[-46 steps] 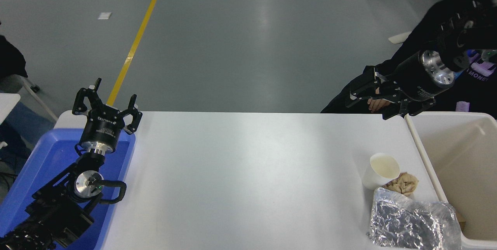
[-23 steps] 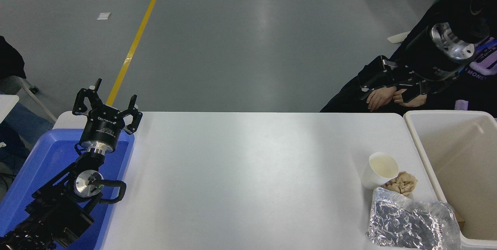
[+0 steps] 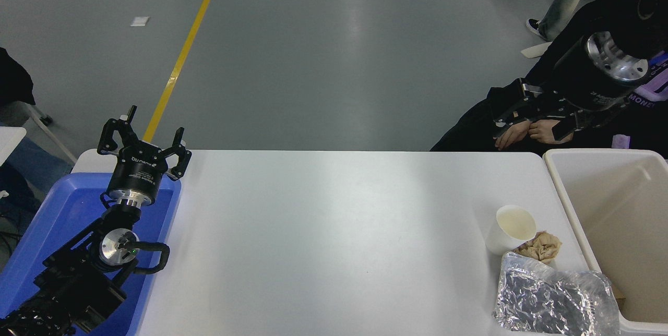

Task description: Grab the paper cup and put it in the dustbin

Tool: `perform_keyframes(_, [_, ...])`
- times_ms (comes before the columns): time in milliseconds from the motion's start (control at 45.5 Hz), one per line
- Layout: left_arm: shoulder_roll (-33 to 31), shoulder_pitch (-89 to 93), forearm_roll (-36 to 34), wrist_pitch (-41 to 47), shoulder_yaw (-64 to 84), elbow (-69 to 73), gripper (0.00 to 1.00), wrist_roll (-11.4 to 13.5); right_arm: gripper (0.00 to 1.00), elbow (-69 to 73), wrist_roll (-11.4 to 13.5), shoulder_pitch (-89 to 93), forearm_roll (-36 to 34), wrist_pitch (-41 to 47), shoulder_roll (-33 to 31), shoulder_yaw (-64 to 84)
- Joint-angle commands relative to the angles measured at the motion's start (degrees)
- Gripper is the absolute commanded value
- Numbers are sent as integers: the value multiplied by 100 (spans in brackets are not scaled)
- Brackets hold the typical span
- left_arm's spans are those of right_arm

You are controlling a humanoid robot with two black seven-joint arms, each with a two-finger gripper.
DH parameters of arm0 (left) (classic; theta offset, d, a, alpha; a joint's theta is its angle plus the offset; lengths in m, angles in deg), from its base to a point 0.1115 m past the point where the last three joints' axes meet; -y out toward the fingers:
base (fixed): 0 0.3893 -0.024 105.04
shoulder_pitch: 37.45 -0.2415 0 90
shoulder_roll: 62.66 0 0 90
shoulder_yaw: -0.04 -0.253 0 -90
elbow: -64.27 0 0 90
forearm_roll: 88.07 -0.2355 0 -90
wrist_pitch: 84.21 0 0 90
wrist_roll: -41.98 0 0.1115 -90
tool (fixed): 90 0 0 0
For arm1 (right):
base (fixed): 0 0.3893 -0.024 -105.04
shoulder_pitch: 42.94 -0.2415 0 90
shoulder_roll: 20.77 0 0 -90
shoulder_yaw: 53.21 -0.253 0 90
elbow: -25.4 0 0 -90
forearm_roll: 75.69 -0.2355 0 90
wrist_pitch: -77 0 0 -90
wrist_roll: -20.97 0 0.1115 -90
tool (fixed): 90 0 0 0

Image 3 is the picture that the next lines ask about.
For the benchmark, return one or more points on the tan paper piece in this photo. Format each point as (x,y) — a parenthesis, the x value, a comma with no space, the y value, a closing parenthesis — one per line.
(618,297)

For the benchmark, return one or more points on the seated person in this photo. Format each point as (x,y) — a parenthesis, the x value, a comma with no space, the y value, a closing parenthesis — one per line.
(469,127)

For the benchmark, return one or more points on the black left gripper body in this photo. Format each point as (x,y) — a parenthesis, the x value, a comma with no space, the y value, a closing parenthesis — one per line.
(136,173)

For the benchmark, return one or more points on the crumpled tan paper ball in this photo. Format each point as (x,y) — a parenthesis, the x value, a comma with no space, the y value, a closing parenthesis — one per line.
(540,247)

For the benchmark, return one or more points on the blue plastic tray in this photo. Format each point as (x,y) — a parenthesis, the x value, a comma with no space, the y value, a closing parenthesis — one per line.
(52,221)

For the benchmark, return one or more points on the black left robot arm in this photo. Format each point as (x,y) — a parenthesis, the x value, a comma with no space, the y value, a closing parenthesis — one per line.
(78,284)

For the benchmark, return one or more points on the white flat floor object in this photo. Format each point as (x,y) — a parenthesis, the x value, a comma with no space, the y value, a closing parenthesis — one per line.
(533,50)

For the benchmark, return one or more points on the white paper cup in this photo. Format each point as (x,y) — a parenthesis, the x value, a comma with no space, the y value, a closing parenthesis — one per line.
(503,242)

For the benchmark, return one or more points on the small white side table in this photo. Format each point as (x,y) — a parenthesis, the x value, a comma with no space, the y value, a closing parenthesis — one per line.
(10,143)

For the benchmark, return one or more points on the white paper scrap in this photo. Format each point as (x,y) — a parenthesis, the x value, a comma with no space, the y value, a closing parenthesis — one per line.
(140,21)

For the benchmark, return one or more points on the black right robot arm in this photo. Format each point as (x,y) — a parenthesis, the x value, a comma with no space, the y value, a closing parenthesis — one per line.
(642,12)

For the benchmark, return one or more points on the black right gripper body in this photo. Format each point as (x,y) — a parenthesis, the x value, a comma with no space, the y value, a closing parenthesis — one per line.
(584,83)

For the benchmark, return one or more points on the person's hand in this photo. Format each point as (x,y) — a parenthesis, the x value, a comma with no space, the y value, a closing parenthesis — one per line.
(514,133)
(544,131)

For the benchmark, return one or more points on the white metal frame leg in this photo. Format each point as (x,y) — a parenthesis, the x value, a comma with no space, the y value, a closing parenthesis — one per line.
(52,135)

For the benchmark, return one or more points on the large pale plastic bin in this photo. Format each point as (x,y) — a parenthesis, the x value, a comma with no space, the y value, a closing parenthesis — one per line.
(626,211)

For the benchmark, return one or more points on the person at table edge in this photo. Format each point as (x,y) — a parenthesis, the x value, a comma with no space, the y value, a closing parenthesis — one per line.
(13,80)

